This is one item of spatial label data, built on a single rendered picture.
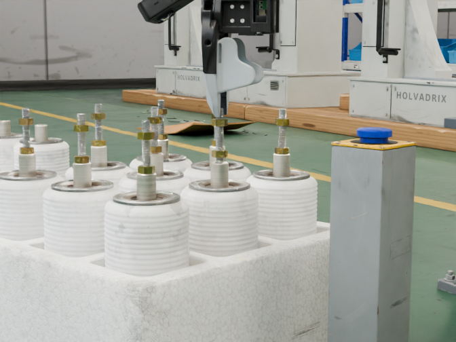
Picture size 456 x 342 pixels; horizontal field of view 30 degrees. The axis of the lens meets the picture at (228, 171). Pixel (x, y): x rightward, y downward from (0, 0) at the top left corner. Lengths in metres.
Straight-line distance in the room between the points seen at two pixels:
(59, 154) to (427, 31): 2.74
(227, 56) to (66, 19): 6.81
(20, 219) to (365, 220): 0.44
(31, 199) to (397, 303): 0.47
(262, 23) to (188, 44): 4.81
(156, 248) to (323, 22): 3.78
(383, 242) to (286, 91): 3.59
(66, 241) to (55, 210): 0.04
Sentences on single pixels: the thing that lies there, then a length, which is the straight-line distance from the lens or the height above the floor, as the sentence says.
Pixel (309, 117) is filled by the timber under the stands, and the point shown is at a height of 0.06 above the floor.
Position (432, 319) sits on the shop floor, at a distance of 1.38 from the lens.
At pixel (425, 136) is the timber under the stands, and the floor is 0.05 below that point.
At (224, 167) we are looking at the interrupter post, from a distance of 1.03.
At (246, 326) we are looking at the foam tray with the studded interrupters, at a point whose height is 0.10.
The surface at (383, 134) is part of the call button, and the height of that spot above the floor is 0.33.
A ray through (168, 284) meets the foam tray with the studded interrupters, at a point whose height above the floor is 0.18.
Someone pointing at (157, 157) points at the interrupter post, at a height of 0.28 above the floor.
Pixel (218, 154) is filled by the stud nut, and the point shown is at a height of 0.29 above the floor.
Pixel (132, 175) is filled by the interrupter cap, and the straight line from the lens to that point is 1.12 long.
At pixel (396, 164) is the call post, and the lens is 0.96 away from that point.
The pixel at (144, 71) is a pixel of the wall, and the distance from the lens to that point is 8.07.
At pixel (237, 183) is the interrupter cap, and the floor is 0.25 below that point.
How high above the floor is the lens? 0.43
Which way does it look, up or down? 9 degrees down
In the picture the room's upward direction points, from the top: straight up
